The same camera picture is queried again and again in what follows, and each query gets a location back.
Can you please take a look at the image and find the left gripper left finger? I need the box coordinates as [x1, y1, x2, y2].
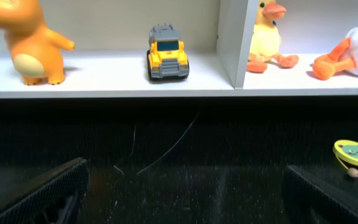
[0, 157, 90, 224]

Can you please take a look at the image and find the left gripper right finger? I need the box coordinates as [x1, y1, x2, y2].
[283, 164, 358, 224]

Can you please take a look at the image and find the yellow and green rattle drum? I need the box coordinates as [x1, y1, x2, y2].
[332, 139, 358, 181]

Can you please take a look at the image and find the white shelf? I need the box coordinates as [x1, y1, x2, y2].
[0, 0, 358, 100]

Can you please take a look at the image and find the orange toy dinosaur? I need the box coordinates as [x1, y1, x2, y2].
[0, 0, 75, 86]

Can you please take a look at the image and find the yellow plush duck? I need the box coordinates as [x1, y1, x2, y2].
[246, 0, 300, 74]

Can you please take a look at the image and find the grey and yellow toy truck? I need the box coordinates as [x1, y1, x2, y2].
[146, 23, 190, 82]

